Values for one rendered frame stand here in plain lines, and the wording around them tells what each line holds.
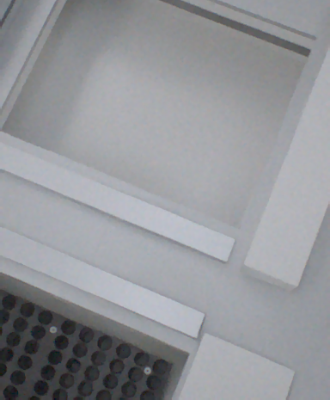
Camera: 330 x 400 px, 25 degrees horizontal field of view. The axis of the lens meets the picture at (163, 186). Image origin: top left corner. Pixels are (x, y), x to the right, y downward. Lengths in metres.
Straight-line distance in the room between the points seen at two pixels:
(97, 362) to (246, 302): 0.16
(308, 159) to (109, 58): 0.29
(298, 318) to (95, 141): 0.30
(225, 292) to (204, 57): 0.30
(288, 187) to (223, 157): 0.17
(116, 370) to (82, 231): 0.14
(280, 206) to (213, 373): 0.15
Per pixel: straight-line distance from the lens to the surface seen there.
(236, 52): 0.84
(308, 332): 0.66
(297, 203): 0.63
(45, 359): 0.69
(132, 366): 0.69
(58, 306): 0.76
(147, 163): 0.79
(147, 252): 0.65
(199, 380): 0.63
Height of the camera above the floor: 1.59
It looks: 75 degrees down
